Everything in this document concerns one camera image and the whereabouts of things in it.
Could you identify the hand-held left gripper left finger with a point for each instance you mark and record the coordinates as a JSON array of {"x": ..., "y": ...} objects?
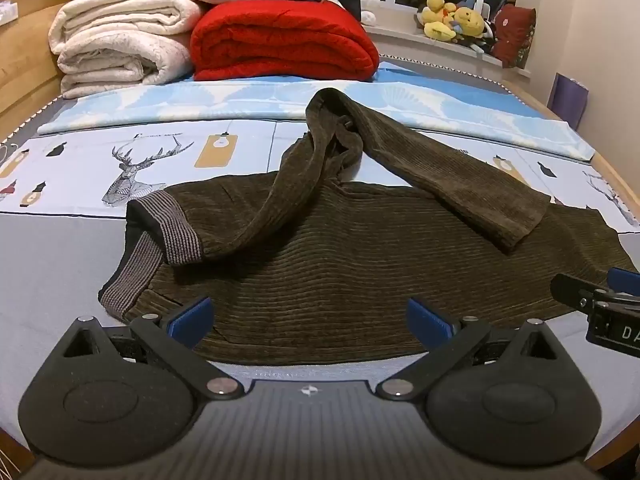
[{"x": 192, "y": 319}]

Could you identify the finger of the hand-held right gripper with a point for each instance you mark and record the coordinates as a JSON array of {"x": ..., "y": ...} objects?
[
  {"x": 575, "y": 291},
  {"x": 625, "y": 280}
]

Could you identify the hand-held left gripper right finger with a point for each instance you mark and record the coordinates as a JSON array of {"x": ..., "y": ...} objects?
[{"x": 429, "y": 324}]

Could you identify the purple bag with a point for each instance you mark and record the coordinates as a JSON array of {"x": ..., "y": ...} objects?
[{"x": 567, "y": 100}]

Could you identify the light blue blanket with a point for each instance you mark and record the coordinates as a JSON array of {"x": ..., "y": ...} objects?
[{"x": 200, "y": 100}]

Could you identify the dark red cushion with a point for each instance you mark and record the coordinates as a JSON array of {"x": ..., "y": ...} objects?
[{"x": 512, "y": 35}]

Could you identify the white speckled folded quilt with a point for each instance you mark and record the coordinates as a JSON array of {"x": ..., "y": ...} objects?
[{"x": 115, "y": 65}]

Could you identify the red folded blanket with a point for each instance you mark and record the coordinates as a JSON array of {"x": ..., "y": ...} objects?
[{"x": 280, "y": 45}]

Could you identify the window sill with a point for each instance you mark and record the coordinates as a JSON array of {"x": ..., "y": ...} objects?
[{"x": 400, "y": 35}]

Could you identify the yellow plush toy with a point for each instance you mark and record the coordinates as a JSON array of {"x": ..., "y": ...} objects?
[
  {"x": 437, "y": 20},
  {"x": 470, "y": 20}
]

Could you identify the white plastic object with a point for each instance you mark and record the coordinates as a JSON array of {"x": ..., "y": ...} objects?
[{"x": 480, "y": 6}]

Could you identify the cream folded quilt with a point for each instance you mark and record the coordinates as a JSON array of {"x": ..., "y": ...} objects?
[{"x": 125, "y": 12}]

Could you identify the white plush toy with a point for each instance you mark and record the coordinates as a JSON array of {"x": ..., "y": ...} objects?
[{"x": 372, "y": 5}]

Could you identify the white tissue pack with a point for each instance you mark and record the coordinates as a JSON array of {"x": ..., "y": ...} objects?
[{"x": 7, "y": 14}]

